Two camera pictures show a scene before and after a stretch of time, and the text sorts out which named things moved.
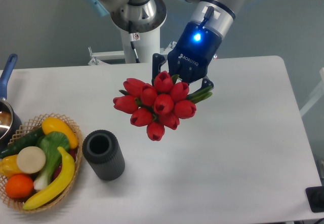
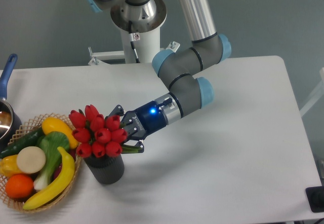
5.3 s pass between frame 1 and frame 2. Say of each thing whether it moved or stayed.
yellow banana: stayed
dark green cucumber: stayed
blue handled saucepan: stayed
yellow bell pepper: stayed
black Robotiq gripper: moved
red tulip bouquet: moved
